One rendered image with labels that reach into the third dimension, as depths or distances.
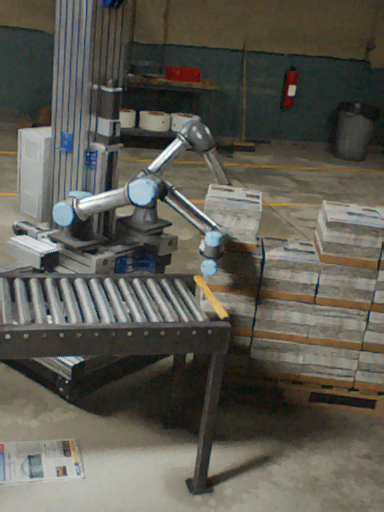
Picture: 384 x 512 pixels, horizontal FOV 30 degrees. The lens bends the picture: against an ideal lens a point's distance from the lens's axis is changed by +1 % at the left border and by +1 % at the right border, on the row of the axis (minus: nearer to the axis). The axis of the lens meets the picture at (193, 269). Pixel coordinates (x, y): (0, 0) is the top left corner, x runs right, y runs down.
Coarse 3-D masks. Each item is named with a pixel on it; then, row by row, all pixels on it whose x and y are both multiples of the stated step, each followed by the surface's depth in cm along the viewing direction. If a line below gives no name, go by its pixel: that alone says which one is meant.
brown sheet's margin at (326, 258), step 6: (318, 246) 377; (318, 252) 374; (324, 258) 365; (330, 258) 365; (336, 258) 364; (342, 258) 364; (348, 258) 364; (342, 264) 365; (348, 264) 365; (354, 264) 365; (360, 264) 365; (366, 264) 364; (372, 264) 364
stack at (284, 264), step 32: (224, 256) 366; (256, 256) 366; (288, 256) 370; (256, 288) 372; (288, 288) 371; (320, 288) 371; (352, 288) 370; (256, 320) 380; (288, 320) 377; (320, 320) 376; (352, 320) 376; (256, 352) 386; (288, 352) 385; (320, 352) 384; (352, 352) 383; (192, 384) 394; (256, 384) 392; (288, 384) 391; (320, 384) 392
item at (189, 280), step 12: (0, 276) 311; (12, 276) 313; (24, 276) 314; (36, 276) 316; (48, 276) 317; (60, 276) 319; (72, 276) 320; (84, 276) 322; (96, 276) 323; (108, 276) 325; (120, 276) 327; (132, 276) 328; (144, 276) 330; (156, 276) 332; (168, 276) 333; (180, 276) 335; (192, 276) 337; (12, 288) 314; (132, 288) 329; (192, 288) 337; (12, 300) 316; (60, 300) 322; (108, 300) 328
